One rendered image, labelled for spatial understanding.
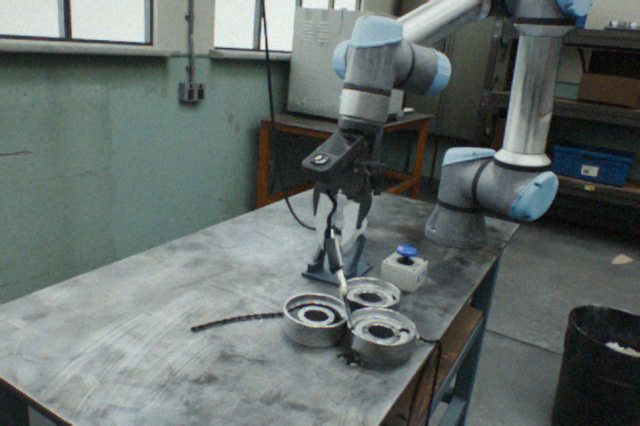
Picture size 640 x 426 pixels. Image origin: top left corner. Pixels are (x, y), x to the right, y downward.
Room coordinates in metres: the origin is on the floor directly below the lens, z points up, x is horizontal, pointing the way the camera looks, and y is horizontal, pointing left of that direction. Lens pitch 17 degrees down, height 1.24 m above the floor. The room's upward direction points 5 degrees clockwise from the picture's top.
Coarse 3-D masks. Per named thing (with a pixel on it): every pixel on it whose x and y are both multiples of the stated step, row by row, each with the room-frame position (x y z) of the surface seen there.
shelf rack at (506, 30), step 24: (504, 24) 3.99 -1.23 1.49; (600, 48) 4.12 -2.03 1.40; (624, 48) 4.04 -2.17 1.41; (504, 96) 3.94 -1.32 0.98; (480, 120) 4.01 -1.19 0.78; (600, 120) 3.62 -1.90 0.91; (624, 120) 3.55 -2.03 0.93; (576, 192) 3.64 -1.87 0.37; (600, 192) 3.56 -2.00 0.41; (624, 192) 3.49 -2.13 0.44
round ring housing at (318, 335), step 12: (288, 300) 0.74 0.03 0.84; (300, 300) 0.76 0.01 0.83; (312, 300) 0.76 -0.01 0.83; (324, 300) 0.77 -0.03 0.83; (336, 300) 0.76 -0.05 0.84; (300, 312) 0.72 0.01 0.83; (312, 312) 0.74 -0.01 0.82; (324, 312) 0.73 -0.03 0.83; (288, 324) 0.69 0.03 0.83; (300, 324) 0.67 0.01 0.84; (324, 324) 0.69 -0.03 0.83; (336, 324) 0.68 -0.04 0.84; (300, 336) 0.67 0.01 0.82; (312, 336) 0.67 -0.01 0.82; (324, 336) 0.67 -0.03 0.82; (336, 336) 0.68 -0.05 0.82
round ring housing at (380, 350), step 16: (352, 320) 0.71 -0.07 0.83; (400, 320) 0.72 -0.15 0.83; (352, 336) 0.66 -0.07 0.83; (368, 336) 0.67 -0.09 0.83; (384, 336) 0.71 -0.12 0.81; (400, 336) 0.68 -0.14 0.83; (416, 336) 0.67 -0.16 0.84; (352, 352) 0.67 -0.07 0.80; (368, 352) 0.64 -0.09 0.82; (384, 352) 0.64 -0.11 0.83; (400, 352) 0.64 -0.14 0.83
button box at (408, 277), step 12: (396, 252) 0.97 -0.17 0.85; (384, 264) 0.91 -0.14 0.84; (396, 264) 0.91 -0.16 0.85; (408, 264) 0.91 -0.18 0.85; (420, 264) 0.92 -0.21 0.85; (384, 276) 0.91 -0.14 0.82; (396, 276) 0.90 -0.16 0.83; (408, 276) 0.89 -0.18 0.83; (420, 276) 0.91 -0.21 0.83; (408, 288) 0.89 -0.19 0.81
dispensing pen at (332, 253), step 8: (328, 240) 0.75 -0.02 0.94; (328, 248) 0.74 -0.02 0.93; (336, 248) 0.74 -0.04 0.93; (328, 256) 0.74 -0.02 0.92; (336, 256) 0.73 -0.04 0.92; (336, 264) 0.73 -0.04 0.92; (336, 272) 0.73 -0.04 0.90; (344, 280) 0.73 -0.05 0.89; (344, 288) 0.72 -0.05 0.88; (344, 296) 0.71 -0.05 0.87
